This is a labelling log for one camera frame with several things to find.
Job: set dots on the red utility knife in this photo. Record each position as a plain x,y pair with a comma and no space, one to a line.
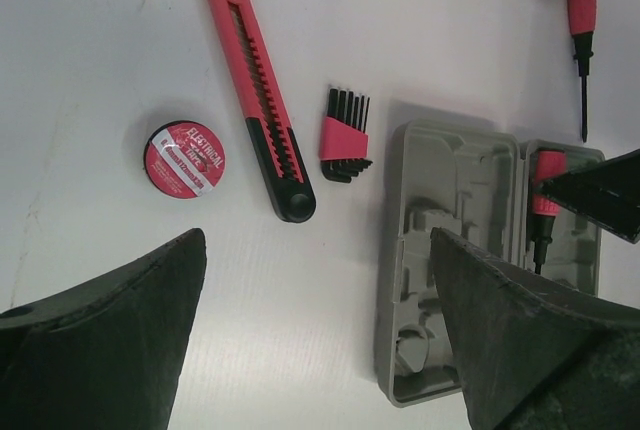
266,118

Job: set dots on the red hex key set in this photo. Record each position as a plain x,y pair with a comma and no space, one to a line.
344,140

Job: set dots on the red electrical tape roll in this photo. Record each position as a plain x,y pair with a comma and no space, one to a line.
184,159

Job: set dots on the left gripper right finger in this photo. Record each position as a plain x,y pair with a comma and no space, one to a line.
532,353

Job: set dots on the red black screwdriver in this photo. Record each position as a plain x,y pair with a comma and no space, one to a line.
582,16
549,163

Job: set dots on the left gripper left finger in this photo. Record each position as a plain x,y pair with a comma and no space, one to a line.
108,353

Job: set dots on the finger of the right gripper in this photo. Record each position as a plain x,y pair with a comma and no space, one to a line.
607,194

